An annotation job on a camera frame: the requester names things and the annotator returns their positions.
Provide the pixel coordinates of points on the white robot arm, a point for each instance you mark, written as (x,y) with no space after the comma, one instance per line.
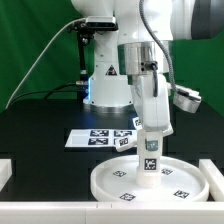
(132,60)

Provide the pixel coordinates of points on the white round table top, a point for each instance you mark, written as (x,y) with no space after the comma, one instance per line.
(119,179)

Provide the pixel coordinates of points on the white right barrier block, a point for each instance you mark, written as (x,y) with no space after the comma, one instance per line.
(214,177)

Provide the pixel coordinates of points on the white left barrier block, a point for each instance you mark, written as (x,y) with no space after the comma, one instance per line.
(5,172)

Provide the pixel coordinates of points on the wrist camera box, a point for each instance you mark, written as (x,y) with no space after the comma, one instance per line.
(187,99)

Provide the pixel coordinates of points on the black camera on stand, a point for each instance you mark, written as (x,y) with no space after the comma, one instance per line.
(85,29)

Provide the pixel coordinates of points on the white barrier block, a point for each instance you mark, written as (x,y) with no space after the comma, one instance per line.
(214,177)
(5,172)

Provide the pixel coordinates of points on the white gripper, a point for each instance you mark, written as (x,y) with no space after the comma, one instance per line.
(153,111)

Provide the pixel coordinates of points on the white marker sheet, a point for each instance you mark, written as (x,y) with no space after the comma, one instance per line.
(84,138)

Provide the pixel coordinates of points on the white front barrier rail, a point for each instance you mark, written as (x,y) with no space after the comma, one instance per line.
(111,213)

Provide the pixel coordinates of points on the white cross-shaped table base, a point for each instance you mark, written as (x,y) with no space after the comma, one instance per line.
(129,141)

